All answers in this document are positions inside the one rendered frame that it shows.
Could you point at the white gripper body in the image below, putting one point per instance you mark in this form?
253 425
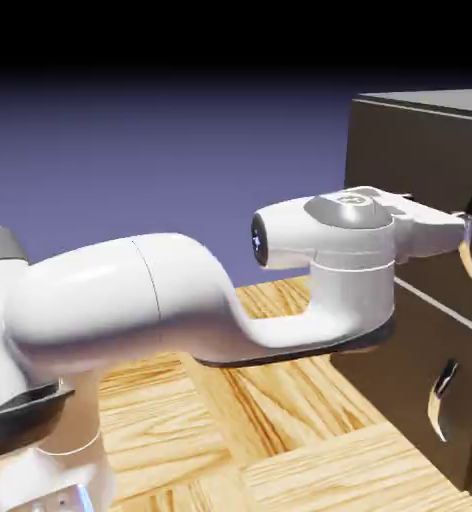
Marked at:
428 230

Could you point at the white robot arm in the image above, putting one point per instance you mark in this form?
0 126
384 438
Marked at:
100 288

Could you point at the dark brown cabinet door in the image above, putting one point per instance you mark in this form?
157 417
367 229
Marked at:
404 384
412 160

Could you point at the dark brown cabinet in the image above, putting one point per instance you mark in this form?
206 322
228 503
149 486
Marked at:
420 152

